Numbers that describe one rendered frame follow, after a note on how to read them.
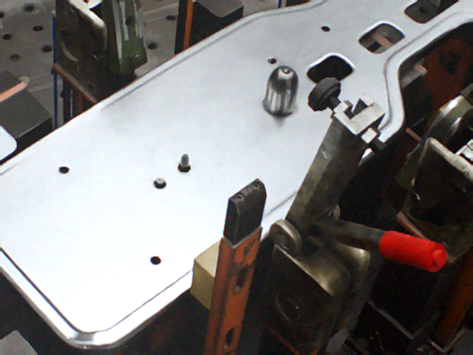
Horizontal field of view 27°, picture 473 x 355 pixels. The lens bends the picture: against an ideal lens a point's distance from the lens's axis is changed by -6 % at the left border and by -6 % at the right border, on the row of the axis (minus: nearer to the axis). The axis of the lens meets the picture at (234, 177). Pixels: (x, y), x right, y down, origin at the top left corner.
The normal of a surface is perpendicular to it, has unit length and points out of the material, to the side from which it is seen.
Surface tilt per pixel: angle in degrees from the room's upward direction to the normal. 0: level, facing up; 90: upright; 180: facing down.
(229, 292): 90
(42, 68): 0
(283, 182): 0
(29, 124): 0
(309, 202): 90
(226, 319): 90
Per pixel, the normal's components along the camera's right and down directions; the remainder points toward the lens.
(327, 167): -0.71, 0.50
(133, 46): 0.70, 0.46
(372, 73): 0.10, -0.63
